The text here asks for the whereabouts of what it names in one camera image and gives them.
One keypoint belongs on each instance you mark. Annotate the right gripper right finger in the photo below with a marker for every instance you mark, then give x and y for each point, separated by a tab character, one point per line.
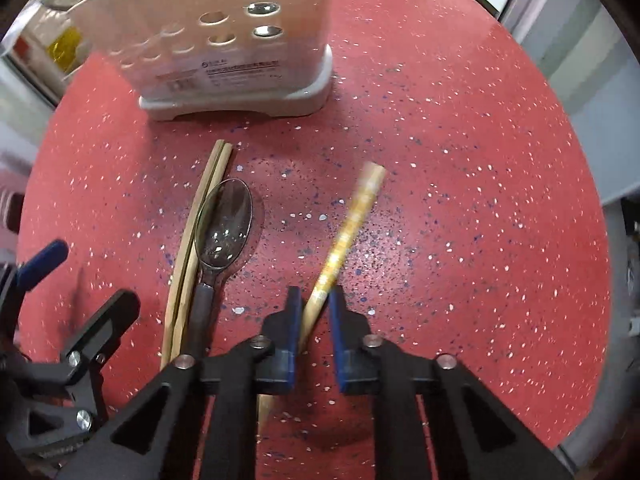
433	419

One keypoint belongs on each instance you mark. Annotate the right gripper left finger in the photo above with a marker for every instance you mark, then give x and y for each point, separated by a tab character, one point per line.
198	417

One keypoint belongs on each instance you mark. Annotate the yellow patterned chopstick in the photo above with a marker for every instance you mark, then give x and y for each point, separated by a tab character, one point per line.
368	184

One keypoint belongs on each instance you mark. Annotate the bamboo chopstick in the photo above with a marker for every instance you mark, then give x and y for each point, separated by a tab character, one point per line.
187	289
182	257

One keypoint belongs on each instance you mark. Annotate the beige utensil holder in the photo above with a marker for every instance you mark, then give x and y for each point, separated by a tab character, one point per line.
190	56

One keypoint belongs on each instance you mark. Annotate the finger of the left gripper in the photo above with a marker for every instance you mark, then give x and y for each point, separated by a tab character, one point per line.
92	346
43	263

